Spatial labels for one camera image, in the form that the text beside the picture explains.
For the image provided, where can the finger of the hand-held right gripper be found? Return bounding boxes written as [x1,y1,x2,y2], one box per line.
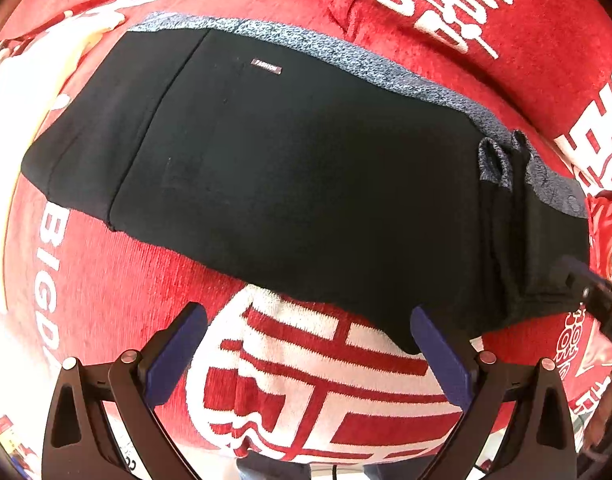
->
[556,255,612,351]

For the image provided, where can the black pants with blue floral trim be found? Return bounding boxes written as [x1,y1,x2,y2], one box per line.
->
[22,11,592,356]

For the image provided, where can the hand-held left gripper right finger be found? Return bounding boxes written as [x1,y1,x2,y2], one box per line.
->
[410,306,579,480]

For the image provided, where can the red printed pillow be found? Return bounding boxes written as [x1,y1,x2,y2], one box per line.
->
[585,192,612,301]

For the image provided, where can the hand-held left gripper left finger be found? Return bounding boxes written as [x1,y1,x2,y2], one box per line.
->
[43,302,209,480]

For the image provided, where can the red printed blanket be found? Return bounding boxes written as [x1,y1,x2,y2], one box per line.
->
[0,0,612,466]

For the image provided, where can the person's leg in jeans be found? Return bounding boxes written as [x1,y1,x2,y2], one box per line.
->
[363,460,417,480]
[236,452,311,480]

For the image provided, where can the colourful box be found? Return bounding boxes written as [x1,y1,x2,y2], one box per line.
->
[0,414,39,466]

